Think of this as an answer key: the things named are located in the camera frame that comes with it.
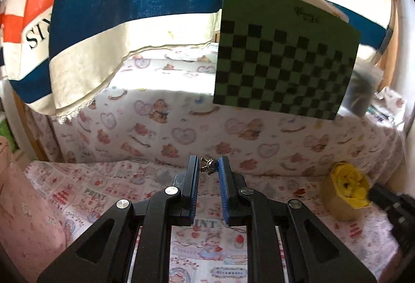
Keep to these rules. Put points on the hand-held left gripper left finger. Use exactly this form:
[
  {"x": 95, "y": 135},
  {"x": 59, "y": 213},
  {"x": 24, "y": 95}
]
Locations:
[{"x": 194, "y": 187}]

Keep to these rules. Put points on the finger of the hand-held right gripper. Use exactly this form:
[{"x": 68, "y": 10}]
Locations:
[{"x": 394, "y": 208}]

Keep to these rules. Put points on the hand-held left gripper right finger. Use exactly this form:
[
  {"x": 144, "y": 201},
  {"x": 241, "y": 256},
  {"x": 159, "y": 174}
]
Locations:
[{"x": 223, "y": 189}]

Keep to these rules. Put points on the silver charm jewelry piece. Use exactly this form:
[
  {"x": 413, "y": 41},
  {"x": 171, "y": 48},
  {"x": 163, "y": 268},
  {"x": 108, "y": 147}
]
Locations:
[{"x": 208, "y": 165}]

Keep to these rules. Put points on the bear heart printed sheet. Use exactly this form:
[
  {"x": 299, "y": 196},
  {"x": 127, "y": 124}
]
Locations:
[{"x": 181, "y": 137}]

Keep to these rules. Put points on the green checkered board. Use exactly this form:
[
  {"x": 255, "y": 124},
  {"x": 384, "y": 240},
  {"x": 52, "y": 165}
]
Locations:
[{"x": 285, "y": 56}]

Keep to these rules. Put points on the pink pillow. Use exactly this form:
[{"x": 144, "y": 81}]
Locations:
[{"x": 29, "y": 205}]

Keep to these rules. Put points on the striped cream blue orange cloth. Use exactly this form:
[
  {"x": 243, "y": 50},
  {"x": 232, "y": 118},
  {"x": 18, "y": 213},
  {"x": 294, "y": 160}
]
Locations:
[{"x": 129, "y": 10}]

